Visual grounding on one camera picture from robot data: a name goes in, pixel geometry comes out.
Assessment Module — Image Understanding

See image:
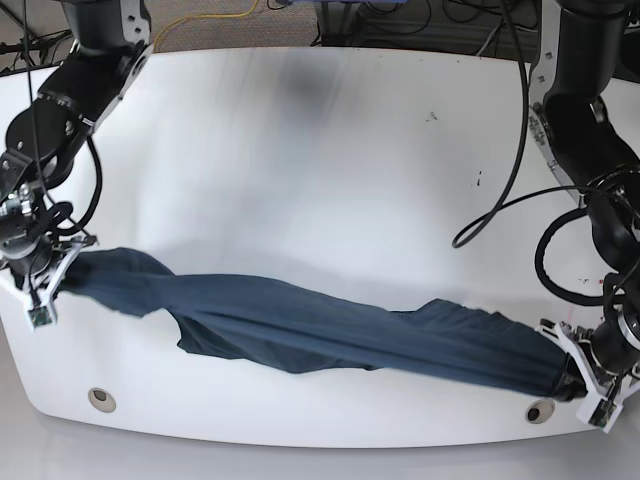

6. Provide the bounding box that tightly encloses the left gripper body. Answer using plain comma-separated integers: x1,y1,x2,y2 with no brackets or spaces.
536,319,639,400

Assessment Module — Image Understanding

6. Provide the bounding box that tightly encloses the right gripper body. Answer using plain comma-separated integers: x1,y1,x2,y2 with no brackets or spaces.
1,235,98,313

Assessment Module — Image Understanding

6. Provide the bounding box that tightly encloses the dark navy T-shirt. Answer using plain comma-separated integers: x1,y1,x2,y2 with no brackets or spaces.
61,248,567,399

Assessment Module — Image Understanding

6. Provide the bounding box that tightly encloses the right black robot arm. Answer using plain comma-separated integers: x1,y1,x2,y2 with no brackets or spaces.
1,1,152,326

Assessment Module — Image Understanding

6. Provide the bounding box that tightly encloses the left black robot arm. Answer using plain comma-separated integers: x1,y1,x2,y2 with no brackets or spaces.
529,1,639,382

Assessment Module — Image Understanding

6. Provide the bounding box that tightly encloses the black tripod stand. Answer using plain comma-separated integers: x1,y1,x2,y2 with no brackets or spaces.
1,1,73,77

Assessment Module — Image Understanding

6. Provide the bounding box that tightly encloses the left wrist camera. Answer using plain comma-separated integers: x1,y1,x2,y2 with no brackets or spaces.
576,395,623,433

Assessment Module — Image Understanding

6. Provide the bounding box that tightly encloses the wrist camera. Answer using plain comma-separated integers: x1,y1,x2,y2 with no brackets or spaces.
26,304,58,330
576,395,623,433

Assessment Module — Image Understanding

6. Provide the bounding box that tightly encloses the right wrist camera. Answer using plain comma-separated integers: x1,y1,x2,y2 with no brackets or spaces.
26,304,58,330

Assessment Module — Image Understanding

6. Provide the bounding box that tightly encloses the right table cable grommet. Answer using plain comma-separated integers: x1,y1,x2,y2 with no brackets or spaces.
525,398,556,425

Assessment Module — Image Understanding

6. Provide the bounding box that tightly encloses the table cable grommet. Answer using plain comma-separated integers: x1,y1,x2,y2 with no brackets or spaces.
88,388,117,414
525,398,556,425

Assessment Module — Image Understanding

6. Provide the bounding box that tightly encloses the left table cable grommet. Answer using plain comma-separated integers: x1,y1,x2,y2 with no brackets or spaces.
88,388,117,414

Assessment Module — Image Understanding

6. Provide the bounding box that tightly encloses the yellow cable on floor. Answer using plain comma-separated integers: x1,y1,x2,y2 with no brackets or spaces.
152,0,261,54

